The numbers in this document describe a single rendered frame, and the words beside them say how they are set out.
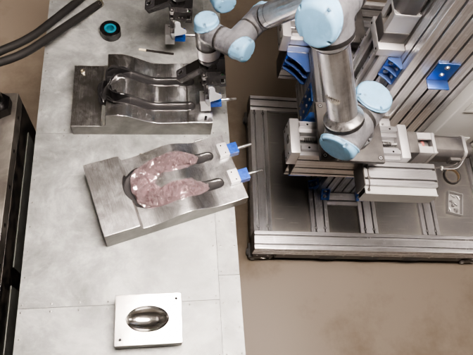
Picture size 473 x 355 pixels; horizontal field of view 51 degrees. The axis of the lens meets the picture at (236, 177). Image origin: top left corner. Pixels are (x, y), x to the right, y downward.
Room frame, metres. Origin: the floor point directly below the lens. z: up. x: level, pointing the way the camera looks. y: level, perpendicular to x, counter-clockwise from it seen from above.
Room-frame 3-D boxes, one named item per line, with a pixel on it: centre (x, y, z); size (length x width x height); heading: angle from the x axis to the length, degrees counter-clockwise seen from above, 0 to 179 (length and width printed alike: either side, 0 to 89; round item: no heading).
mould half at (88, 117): (0.96, 0.42, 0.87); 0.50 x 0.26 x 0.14; 110
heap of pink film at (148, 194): (0.66, 0.22, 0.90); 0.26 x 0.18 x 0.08; 128
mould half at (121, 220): (0.66, 0.22, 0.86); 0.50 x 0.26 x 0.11; 128
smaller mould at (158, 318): (0.21, 0.12, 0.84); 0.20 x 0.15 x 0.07; 110
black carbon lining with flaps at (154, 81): (0.96, 0.40, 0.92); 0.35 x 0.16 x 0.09; 110
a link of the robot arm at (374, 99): (0.97, -0.31, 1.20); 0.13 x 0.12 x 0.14; 161
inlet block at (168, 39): (1.23, 0.36, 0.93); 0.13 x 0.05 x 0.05; 110
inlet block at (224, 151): (0.87, 0.04, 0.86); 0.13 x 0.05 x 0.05; 128
